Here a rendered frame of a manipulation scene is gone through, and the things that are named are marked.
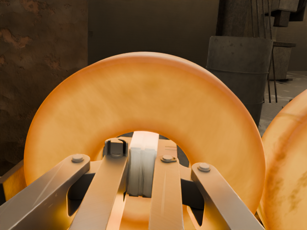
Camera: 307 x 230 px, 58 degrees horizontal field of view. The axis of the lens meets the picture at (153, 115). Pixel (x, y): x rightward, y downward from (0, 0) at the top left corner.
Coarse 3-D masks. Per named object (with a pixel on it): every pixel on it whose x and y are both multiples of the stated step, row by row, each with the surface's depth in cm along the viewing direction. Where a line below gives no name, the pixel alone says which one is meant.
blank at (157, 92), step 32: (96, 64) 15; (128, 64) 15; (160, 64) 15; (192, 64) 16; (64, 96) 16; (96, 96) 16; (128, 96) 16; (160, 96) 16; (192, 96) 16; (224, 96) 15; (32, 128) 17; (64, 128) 16; (96, 128) 16; (128, 128) 16; (160, 128) 16; (192, 128) 16; (224, 128) 16; (256, 128) 16; (32, 160) 17; (96, 160) 18; (192, 160) 17; (224, 160) 17; (256, 160) 16; (256, 192) 17; (128, 224) 18; (192, 224) 18
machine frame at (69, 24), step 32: (0, 0) 32; (32, 0) 33; (64, 0) 35; (0, 32) 32; (32, 32) 34; (64, 32) 36; (0, 64) 33; (32, 64) 35; (64, 64) 37; (0, 96) 34; (32, 96) 36; (0, 128) 35; (0, 160) 36
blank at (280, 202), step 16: (304, 96) 18; (288, 112) 18; (304, 112) 16; (272, 128) 18; (288, 128) 17; (304, 128) 16; (272, 144) 18; (288, 144) 16; (304, 144) 16; (272, 160) 17; (288, 160) 17; (304, 160) 16; (272, 176) 17; (288, 176) 17; (304, 176) 17; (272, 192) 17; (288, 192) 17; (304, 192) 17; (272, 208) 17; (288, 208) 17; (304, 208) 17; (272, 224) 18; (288, 224) 18; (304, 224) 18
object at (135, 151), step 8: (136, 136) 16; (144, 136) 16; (136, 144) 15; (128, 152) 15; (136, 152) 15; (128, 160) 15; (136, 160) 15; (136, 168) 15; (128, 176) 15; (136, 176) 15; (128, 184) 15; (136, 184) 15; (128, 192) 15; (136, 192) 15
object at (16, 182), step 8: (16, 168) 17; (8, 176) 16; (16, 176) 17; (24, 176) 18; (0, 184) 16; (8, 184) 16; (16, 184) 17; (24, 184) 18; (0, 192) 16; (8, 192) 16; (16, 192) 17; (0, 200) 16
